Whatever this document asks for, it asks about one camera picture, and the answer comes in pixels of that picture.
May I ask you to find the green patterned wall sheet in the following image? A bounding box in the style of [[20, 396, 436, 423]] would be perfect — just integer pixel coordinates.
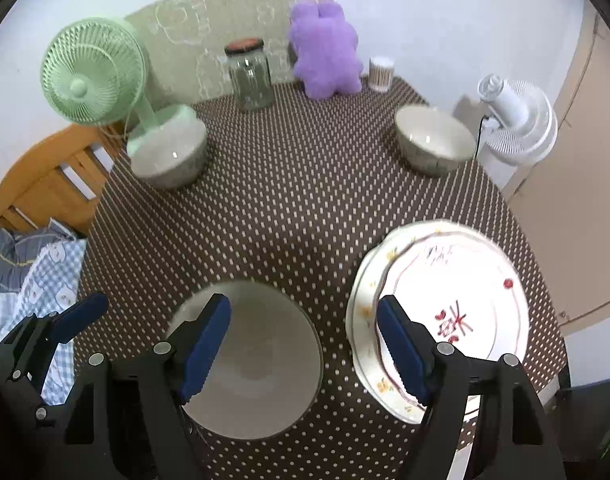
[[127, 0, 321, 110]]

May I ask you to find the cotton swab container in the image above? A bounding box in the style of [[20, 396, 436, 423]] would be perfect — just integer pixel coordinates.
[[368, 56, 395, 93]]

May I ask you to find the white plate red pattern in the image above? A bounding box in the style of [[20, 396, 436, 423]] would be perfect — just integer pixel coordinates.
[[372, 230, 531, 406]]

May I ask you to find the glass jar black lid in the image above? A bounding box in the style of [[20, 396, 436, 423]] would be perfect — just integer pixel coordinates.
[[224, 38, 274, 112]]

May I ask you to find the purple plush toy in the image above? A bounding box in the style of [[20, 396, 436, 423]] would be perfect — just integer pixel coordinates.
[[288, 0, 363, 101]]

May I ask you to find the white standing fan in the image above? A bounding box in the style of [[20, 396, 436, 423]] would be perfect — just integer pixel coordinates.
[[476, 74, 559, 196]]

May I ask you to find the grey striped pillow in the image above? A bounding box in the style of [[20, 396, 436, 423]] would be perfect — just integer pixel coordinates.
[[0, 220, 81, 292]]

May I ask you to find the beige door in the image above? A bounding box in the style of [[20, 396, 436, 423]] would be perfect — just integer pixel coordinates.
[[510, 1, 610, 335]]

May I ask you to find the large yellow floral plate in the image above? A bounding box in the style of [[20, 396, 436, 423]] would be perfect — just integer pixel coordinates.
[[344, 219, 532, 426]]

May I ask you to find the blue checked blanket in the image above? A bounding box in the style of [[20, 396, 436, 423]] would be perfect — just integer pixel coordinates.
[[0, 240, 87, 405]]

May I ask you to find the green desk fan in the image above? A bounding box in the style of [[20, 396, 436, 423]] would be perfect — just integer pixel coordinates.
[[40, 18, 195, 156]]

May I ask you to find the brown polka dot tablecloth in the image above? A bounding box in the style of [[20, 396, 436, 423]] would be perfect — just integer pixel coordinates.
[[75, 79, 567, 479]]

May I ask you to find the grey bowl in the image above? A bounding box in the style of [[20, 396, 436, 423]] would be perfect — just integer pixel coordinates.
[[127, 104, 208, 190], [394, 104, 476, 177], [169, 281, 322, 440]]

